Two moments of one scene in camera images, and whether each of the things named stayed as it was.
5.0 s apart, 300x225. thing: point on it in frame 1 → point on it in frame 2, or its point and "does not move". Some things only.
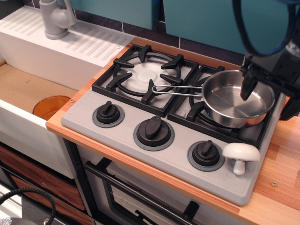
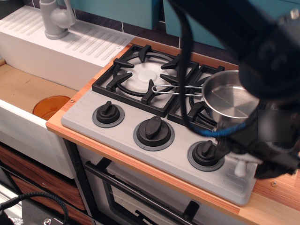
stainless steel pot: x=222 y=101 does not move
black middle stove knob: x=154 y=134 does not move
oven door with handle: x=118 y=195 does not move
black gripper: x=281 y=68 → x=271 y=136
